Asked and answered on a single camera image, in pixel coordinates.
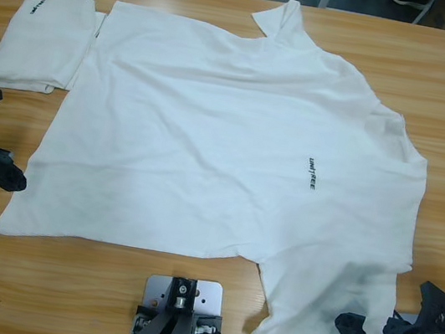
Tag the white t-shirt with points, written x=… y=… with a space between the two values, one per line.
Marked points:
x=228 y=155
x=42 y=45

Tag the folded white T-shirt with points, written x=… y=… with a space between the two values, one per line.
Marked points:
x=42 y=45

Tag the black shoe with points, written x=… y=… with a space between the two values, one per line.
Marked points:
x=412 y=0

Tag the white block with dark post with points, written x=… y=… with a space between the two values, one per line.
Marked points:
x=208 y=296

